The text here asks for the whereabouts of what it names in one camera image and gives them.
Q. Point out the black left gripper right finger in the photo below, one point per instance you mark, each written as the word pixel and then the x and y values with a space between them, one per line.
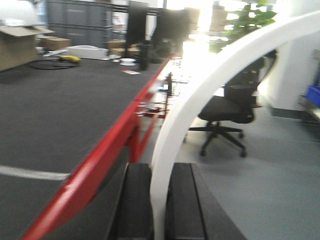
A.
pixel 192 212

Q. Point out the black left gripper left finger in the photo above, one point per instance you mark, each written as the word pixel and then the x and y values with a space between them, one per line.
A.
pixel 133 219

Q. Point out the black office chair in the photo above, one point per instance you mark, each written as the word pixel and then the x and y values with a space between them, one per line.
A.
pixel 236 104

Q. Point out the blue plastic crate on table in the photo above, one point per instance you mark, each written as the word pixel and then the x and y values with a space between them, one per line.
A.
pixel 310 102

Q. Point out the green potted plant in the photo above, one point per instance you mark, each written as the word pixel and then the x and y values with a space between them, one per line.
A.
pixel 251 17

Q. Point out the grey storage cabinet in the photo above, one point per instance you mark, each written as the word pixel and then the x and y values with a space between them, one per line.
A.
pixel 82 22

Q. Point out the open cardboard box left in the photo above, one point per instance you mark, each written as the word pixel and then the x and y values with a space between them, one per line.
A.
pixel 18 45

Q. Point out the red table frame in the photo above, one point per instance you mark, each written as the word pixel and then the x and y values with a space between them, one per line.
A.
pixel 82 186

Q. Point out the black cylinder post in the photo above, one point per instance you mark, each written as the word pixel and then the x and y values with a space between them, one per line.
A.
pixel 144 50

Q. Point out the yellow tool with black cable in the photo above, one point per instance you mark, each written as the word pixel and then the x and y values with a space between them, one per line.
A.
pixel 60 63

